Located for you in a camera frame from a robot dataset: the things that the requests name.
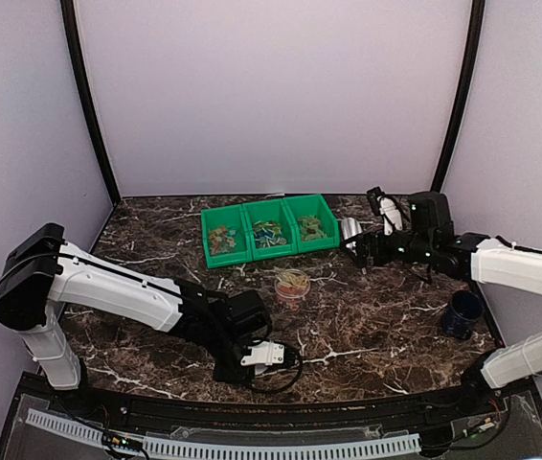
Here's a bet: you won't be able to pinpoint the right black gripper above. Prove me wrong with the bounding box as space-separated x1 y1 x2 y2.
341 225 436 268

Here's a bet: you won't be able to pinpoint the metal scoop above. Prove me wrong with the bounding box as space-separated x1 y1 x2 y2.
339 218 367 274

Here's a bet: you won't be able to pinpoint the scooped star gummies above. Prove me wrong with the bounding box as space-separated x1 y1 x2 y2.
276 271 310 306

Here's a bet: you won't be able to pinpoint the clear plastic jar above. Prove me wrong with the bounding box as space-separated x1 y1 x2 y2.
274 269 313 311

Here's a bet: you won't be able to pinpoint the green three-compartment bin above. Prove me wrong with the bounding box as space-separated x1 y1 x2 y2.
201 195 340 268

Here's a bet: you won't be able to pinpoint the white jar lid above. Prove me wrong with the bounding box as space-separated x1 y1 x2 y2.
252 364 279 379

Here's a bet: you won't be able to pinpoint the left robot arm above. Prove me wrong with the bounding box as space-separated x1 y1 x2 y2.
0 222 285 418

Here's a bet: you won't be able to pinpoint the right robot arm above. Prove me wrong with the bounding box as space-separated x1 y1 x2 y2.
339 188 542 416

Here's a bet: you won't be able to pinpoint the green yellow gummy candies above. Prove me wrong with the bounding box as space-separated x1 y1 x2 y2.
297 216 327 242

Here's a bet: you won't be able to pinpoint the wrapped colourful candies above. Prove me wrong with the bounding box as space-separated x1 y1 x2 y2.
252 220 287 249

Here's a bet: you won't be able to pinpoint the star gummy candies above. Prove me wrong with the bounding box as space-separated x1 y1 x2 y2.
207 225 237 257

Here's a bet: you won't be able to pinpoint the dark blue mug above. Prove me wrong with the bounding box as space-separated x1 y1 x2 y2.
441 290 484 341

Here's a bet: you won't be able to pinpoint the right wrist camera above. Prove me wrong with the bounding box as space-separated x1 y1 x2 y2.
366 187 404 236

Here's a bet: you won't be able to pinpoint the black front rail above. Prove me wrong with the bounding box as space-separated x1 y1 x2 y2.
50 363 535 435

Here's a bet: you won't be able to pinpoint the white slotted cable duct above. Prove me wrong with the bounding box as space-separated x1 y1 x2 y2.
25 409 421 459

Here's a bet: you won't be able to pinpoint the right black frame post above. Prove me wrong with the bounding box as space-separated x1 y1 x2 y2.
430 0 486 192

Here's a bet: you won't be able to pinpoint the black frame post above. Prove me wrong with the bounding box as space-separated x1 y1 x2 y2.
430 0 486 192
59 0 122 206

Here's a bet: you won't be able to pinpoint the left black frame post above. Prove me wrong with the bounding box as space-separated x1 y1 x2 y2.
59 0 122 206

